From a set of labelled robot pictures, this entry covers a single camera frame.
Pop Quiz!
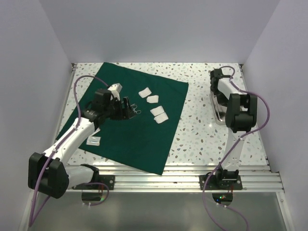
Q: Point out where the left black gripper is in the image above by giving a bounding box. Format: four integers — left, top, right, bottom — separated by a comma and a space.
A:
103, 96, 135, 120

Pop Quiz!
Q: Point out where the white gauze pad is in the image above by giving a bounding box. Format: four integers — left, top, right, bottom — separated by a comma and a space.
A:
146, 95, 159, 103
150, 106, 165, 116
154, 113, 168, 124
138, 87, 152, 98

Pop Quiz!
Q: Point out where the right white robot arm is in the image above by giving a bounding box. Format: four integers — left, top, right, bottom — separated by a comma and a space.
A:
210, 68, 257, 189

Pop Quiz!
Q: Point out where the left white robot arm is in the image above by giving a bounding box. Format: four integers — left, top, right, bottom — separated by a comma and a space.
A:
28, 83, 135, 199

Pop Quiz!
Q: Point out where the green surgical drape cloth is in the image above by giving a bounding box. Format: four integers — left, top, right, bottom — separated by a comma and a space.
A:
55, 62, 190, 176

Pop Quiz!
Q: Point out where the stainless steel tray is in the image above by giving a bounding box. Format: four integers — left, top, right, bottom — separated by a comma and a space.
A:
210, 92, 229, 126

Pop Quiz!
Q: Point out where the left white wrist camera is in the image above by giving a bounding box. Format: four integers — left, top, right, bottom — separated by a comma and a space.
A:
108, 83, 122, 101

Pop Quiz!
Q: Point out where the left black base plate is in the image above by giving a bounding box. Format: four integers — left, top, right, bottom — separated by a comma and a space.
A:
72, 175, 115, 190

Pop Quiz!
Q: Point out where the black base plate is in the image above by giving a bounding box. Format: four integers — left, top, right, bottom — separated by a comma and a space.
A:
199, 168, 243, 190
72, 175, 115, 190

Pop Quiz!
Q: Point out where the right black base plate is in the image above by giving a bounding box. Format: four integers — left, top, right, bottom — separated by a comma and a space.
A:
199, 168, 243, 190

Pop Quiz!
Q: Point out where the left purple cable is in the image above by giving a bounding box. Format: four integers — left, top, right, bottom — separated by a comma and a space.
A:
28, 75, 110, 227

